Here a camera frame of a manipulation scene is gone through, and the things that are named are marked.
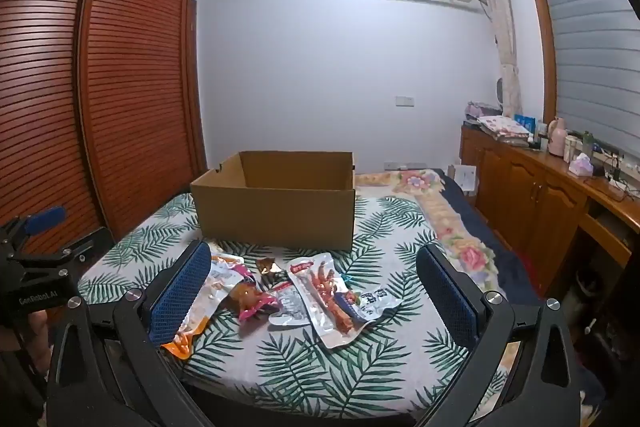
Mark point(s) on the navy blanket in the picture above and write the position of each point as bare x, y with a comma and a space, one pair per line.
495, 242

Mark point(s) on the wooden side cabinet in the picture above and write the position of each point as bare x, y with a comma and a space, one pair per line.
525, 187

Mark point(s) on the leaf print bedsheet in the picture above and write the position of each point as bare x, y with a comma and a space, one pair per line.
385, 227

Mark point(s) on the brown louvered wooden wardrobe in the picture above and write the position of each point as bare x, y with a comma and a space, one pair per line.
125, 82

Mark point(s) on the folded purple cloth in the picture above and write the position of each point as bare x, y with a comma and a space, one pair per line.
482, 111

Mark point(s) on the green bottle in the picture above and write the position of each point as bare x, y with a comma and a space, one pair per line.
587, 144

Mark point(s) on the small clear brown snack packet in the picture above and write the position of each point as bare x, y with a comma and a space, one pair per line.
266, 267

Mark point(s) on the wooden window frame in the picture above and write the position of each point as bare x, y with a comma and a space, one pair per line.
542, 32

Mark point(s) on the blue box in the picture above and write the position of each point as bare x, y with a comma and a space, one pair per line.
525, 124

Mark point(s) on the pink thermos jug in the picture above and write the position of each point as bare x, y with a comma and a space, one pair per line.
557, 139

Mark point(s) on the orange white snack packet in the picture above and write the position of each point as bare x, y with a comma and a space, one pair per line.
220, 277

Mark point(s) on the cream patterned curtain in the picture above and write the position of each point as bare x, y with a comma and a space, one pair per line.
502, 32

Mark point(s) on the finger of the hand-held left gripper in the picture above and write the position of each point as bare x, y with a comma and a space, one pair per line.
75, 254
45, 218

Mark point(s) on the person's left hand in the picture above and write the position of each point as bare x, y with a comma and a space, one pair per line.
39, 337

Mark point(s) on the floral blanket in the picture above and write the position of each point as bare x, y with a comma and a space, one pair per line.
450, 227

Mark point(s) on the folded floral cloth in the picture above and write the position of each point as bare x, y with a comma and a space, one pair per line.
502, 127

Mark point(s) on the grey window blind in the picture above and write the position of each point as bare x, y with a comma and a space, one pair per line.
590, 57

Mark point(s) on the white paper bag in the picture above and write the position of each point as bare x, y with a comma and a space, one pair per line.
462, 181

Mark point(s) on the clear red-label snack packet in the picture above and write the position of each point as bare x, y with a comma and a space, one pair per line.
325, 292

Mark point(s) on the pink snack packet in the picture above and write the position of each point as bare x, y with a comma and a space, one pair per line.
250, 299

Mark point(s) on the white wall switch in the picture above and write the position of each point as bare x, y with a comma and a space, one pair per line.
405, 100

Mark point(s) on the purple tissue box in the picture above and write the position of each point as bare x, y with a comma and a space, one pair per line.
581, 166

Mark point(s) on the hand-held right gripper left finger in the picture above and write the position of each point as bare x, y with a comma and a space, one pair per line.
180, 297

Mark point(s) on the grey white snack packet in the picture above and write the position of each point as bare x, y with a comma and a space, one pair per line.
290, 309

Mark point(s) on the brown cardboard box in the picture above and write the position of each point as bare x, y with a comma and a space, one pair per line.
275, 217

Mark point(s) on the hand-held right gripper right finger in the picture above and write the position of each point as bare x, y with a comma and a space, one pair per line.
445, 292

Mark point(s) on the white round fan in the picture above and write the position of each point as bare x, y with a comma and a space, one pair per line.
500, 92

